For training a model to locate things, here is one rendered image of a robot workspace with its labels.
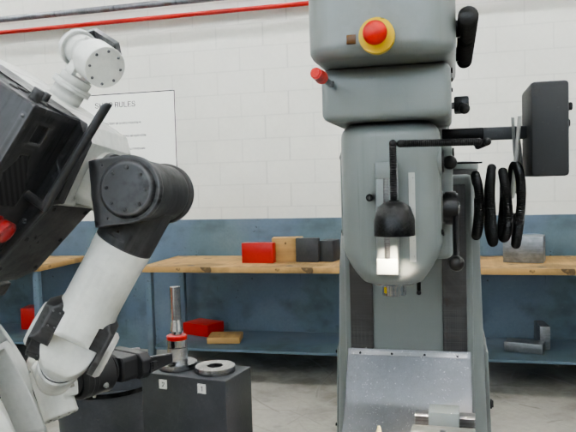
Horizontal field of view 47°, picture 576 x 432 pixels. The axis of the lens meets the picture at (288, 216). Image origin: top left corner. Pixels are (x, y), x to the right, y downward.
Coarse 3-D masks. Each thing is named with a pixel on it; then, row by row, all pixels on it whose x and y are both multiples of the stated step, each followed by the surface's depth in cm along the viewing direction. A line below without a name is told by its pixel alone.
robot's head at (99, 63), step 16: (80, 32) 107; (64, 48) 107; (80, 48) 102; (96, 48) 100; (112, 48) 102; (80, 64) 102; (96, 64) 101; (112, 64) 103; (64, 80) 103; (80, 80) 105; (96, 80) 102; (112, 80) 104
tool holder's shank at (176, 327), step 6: (174, 288) 150; (174, 294) 150; (180, 294) 152; (174, 300) 151; (180, 300) 151; (174, 306) 151; (180, 306) 151; (174, 312) 151; (180, 312) 151; (174, 318) 151; (180, 318) 151; (174, 324) 151; (180, 324) 151; (174, 330) 151; (180, 330) 151
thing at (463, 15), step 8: (464, 8) 111; (472, 8) 111; (464, 16) 111; (472, 16) 111; (456, 24) 120; (464, 24) 112; (472, 24) 111; (456, 32) 120; (464, 32) 116; (472, 32) 117; (464, 40) 124; (472, 40) 125; (456, 48) 145; (464, 48) 131; (472, 48) 134; (456, 56) 145; (464, 56) 140; (472, 56) 147; (464, 64) 150
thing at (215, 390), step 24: (192, 360) 153; (216, 360) 153; (144, 384) 149; (168, 384) 147; (192, 384) 144; (216, 384) 142; (240, 384) 147; (144, 408) 150; (168, 408) 147; (192, 408) 144; (216, 408) 142; (240, 408) 147
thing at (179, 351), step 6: (168, 342) 151; (174, 342) 150; (180, 342) 150; (186, 342) 152; (168, 348) 151; (174, 348) 150; (180, 348) 150; (186, 348) 152; (174, 354) 150; (180, 354) 150; (186, 354) 152; (174, 360) 150; (180, 360) 150; (186, 360) 152
